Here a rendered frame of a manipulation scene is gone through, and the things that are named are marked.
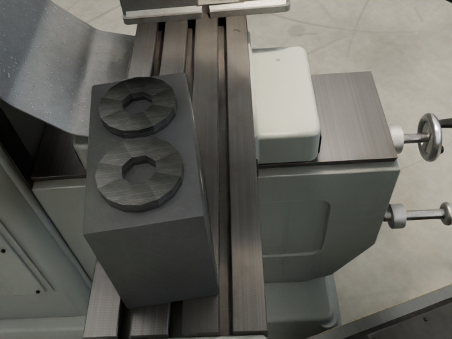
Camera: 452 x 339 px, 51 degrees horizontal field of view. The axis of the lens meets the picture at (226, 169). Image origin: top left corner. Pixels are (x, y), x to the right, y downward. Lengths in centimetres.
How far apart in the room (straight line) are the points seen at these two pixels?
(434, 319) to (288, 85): 55
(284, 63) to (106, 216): 69
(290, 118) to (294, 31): 166
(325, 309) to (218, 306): 83
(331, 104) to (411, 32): 158
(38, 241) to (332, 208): 69
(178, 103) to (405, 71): 192
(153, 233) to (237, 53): 53
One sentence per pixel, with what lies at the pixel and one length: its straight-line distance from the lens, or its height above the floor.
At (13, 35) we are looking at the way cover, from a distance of 100.
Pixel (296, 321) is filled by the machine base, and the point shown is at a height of 19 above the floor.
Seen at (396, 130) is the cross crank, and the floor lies 67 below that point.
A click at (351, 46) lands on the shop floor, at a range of 252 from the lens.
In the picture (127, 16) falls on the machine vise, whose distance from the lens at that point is 105.
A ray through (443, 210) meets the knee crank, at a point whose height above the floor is 53.
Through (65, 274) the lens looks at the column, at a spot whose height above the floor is 40.
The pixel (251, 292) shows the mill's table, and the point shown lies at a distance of 63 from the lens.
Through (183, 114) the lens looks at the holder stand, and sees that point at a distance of 55.
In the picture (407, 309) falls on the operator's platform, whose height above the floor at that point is 40.
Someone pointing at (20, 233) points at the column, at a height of 63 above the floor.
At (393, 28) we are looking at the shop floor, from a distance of 267.
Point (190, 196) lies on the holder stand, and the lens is 48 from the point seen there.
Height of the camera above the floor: 151
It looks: 51 degrees down
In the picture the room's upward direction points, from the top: 7 degrees counter-clockwise
